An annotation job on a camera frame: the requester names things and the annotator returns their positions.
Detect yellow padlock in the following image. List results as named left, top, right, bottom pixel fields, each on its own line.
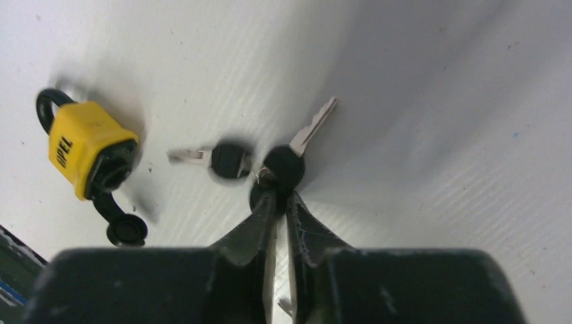
left=36, top=88, right=148, bottom=247

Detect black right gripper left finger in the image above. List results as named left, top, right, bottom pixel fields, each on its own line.
left=26, top=193, right=276, bottom=323

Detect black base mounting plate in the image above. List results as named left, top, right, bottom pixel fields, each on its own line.
left=1, top=227, right=47, bottom=323

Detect black head key bunch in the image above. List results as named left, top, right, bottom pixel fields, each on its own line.
left=167, top=97, right=338, bottom=217

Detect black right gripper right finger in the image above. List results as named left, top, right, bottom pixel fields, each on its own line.
left=286, top=192, right=526, bottom=323

